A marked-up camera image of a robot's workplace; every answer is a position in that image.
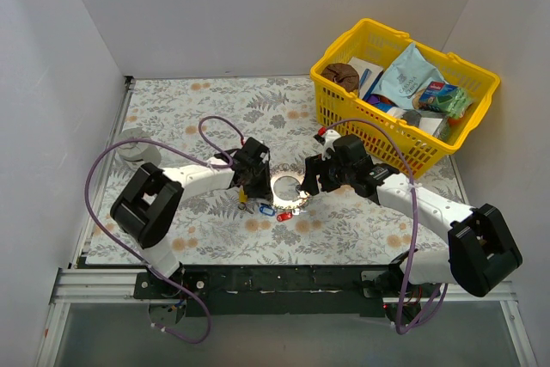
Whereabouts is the round metal key organizer ring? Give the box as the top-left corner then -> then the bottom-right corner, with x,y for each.
268,162 -> 313,210

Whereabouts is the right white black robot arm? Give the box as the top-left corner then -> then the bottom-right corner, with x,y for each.
301,130 -> 523,297

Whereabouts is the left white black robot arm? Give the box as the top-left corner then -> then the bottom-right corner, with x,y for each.
110,138 -> 272,298

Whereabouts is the yellow key tag with key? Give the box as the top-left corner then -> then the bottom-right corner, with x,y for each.
237,187 -> 254,214

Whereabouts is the red key tag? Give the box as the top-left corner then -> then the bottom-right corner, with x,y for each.
276,211 -> 294,222

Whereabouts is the yellow plastic shopping basket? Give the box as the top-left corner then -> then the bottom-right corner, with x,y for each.
310,19 -> 500,177

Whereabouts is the brown round bread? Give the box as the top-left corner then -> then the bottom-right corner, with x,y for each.
321,63 -> 360,92

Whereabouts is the white box in basket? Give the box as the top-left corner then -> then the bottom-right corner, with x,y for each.
347,57 -> 384,101

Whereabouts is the floral patterned table mat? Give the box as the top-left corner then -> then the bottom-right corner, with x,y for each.
84,76 -> 485,266

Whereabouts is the light blue chips bag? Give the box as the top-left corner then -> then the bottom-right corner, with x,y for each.
373,42 -> 445,109

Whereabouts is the grey tape roll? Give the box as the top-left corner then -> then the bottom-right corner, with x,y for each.
115,127 -> 162,169

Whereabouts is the green wrapped package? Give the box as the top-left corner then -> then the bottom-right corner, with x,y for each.
418,82 -> 474,119

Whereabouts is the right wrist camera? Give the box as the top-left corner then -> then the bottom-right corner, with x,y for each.
314,127 -> 341,161

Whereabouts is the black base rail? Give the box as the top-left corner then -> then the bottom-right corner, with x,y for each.
133,265 -> 403,317

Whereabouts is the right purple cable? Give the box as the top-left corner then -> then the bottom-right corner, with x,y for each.
324,119 -> 448,336

